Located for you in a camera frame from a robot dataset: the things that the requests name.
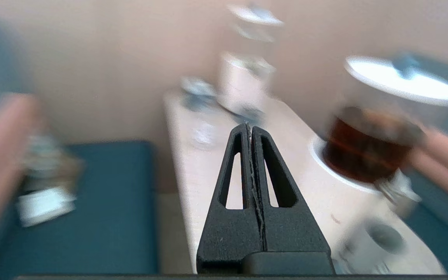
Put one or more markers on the large tea drink dispenser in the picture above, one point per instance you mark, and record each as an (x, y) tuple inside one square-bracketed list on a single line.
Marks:
[(364, 147)]

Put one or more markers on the green snack packet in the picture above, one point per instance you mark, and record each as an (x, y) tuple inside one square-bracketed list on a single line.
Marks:
[(51, 163)]

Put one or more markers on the white folded napkin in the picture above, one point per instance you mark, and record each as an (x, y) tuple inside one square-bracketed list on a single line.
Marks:
[(45, 206)]

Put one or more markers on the small blue tissue box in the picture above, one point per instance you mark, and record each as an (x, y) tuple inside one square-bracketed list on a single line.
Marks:
[(198, 91)]

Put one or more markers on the large white dispenser lid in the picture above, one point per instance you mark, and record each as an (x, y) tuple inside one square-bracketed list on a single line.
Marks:
[(399, 81)]

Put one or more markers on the grey-blue plastic cup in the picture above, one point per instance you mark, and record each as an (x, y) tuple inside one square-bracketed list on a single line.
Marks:
[(379, 241)]

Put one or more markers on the small white dispenser lid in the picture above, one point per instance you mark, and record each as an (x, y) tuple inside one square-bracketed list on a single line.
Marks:
[(255, 15)]

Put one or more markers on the metal dispenser tap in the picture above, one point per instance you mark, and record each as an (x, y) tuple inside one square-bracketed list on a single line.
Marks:
[(401, 192)]

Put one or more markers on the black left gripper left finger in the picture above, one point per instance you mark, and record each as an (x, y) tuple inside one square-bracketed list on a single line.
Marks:
[(230, 229)]

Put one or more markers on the small water drink dispenser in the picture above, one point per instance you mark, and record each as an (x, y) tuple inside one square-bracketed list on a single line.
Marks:
[(243, 81)]

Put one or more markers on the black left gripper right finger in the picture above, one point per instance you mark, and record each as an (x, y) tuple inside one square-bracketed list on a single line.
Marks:
[(292, 229)]

